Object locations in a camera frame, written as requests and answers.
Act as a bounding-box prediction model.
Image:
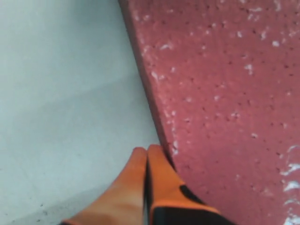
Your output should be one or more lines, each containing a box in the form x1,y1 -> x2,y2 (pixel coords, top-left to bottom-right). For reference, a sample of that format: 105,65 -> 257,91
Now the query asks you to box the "red brick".
120,0 -> 300,225

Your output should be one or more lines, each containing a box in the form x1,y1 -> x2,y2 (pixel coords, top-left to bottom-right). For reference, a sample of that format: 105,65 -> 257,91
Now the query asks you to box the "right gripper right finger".
147,144 -> 234,225

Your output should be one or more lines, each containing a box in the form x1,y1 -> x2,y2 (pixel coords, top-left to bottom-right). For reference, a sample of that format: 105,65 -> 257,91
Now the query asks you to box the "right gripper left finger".
61,147 -> 147,225

